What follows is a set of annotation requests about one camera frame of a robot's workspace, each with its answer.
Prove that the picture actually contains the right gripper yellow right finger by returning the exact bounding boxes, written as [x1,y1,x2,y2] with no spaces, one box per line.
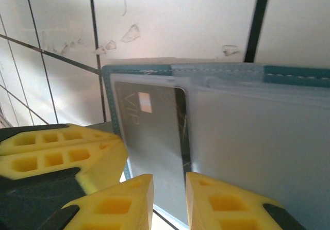
[185,172,308,230]

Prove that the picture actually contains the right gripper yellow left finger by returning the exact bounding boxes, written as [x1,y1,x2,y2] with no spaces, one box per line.
[45,174,155,230]

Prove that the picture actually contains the black VIP card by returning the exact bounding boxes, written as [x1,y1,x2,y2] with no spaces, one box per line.
[114,80,193,226]

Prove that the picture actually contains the teal leather card holder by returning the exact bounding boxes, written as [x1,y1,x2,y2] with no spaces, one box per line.
[100,57,330,230]

